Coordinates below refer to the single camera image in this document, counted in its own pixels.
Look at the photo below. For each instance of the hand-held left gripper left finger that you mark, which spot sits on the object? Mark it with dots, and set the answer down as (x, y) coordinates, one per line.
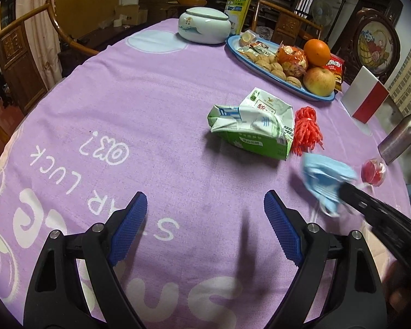
(130, 228)

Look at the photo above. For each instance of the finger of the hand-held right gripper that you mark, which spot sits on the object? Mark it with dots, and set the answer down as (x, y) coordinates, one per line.
(354, 195)

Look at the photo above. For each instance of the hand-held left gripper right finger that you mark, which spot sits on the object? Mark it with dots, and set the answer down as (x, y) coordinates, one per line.
(284, 228)

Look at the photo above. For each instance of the blue face mask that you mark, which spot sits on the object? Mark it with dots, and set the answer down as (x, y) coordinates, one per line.
(325, 178)

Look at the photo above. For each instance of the green white carton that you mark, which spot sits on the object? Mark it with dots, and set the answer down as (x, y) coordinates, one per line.
(257, 123)

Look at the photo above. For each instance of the red candy in clear wrapper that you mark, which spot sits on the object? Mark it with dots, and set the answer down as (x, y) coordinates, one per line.
(373, 171)

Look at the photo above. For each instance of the steel thermos bottle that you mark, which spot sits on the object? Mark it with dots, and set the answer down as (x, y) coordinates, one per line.
(400, 137)

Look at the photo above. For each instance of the white and red box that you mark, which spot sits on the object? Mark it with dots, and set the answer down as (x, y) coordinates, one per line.
(363, 99)

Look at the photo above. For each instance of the purple printed tablecloth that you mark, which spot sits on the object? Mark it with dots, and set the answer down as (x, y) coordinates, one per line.
(123, 109)

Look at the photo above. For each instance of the apple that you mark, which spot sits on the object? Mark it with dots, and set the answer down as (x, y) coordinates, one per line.
(318, 82)

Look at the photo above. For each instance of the red snack packet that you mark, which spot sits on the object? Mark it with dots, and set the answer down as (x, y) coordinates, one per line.
(335, 69)

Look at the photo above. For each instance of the pile of walnuts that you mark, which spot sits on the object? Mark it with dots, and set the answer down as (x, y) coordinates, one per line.
(277, 72)

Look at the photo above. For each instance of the orange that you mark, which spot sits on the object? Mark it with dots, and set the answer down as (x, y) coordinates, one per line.
(316, 52)

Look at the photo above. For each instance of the orange-red wrapped snack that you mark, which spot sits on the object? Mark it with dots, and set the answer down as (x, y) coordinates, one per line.
(291, 58)

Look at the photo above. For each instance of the round painted wooden panel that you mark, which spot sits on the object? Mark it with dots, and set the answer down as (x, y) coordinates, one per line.
(373, 44)

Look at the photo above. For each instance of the wooden carved chair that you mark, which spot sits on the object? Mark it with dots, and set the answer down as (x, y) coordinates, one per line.
(289, 24)

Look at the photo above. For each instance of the blue oval tray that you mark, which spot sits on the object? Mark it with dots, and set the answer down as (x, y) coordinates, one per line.
(233, 49)

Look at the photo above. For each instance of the standing electric fan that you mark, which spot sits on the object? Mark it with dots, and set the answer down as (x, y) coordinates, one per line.
(321, 10)

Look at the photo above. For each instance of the small jelly cup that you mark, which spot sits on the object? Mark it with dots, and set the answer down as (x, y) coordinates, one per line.
(248, 37)

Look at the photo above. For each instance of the wooden armchair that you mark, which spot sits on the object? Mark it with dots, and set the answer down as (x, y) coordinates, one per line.
(13, 51)

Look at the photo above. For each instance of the cardboard box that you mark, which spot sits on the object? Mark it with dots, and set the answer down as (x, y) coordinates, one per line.
(132, 14)

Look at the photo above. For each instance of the white ceramic lidded jar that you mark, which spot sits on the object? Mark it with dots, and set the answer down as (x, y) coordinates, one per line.
(204, 25)

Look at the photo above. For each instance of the yellow green spray can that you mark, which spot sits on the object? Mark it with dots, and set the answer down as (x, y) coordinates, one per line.
(241, 3)

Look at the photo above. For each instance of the white floral curtain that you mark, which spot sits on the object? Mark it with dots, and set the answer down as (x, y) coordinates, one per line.
(37, 24)

